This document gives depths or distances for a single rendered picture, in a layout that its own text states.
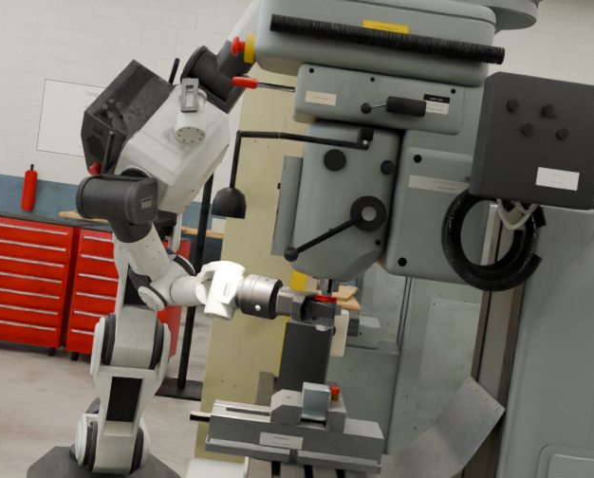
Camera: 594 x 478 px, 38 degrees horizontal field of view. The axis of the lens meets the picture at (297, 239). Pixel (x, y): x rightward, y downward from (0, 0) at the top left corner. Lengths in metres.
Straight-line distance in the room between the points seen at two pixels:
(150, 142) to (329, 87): 0.49
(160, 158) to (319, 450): 0.74
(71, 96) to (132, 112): 9.15
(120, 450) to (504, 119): 1.50
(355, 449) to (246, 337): 1.89
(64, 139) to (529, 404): 9.77
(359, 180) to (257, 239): 1.85
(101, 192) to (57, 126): 9.26
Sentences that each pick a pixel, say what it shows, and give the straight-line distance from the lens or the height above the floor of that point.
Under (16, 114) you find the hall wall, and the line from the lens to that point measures 11.33.
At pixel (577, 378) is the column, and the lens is 1.75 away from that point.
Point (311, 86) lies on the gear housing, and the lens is 1.70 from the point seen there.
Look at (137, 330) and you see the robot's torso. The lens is 2.33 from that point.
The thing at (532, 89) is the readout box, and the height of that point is 1.70.
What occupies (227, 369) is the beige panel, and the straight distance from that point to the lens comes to 3.61.
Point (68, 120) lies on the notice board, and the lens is 11.15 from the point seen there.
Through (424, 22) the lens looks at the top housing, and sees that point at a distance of 1.73.
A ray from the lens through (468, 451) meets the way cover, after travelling 1.79.
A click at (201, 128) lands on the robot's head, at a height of 1.59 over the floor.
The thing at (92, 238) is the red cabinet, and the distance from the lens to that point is 6.48.
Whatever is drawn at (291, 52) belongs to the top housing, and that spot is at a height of 1.74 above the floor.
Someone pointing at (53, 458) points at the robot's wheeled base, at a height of 0.57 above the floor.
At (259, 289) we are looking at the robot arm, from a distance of 1.83.
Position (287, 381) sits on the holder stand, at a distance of 2.27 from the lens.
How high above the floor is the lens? 1.47
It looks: 3 degrees down
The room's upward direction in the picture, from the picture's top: 8 degrees clockwise
